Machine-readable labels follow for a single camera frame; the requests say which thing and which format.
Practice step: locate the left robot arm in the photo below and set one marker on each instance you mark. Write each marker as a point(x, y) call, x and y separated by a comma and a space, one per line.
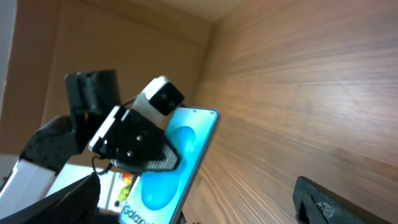
point(91, 97)

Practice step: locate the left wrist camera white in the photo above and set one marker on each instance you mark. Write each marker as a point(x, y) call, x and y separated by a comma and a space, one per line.
point(158, 99)

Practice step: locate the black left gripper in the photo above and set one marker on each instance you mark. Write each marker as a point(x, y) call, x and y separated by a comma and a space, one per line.
point(133, 143)

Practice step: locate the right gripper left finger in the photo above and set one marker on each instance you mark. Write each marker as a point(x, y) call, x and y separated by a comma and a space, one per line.
point(74, 204)

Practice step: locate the turquoise screen smartphone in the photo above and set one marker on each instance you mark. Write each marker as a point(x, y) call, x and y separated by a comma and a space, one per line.
point(158, 198)

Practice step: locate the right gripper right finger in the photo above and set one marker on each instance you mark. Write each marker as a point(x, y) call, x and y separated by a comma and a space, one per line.
point(315, 204)

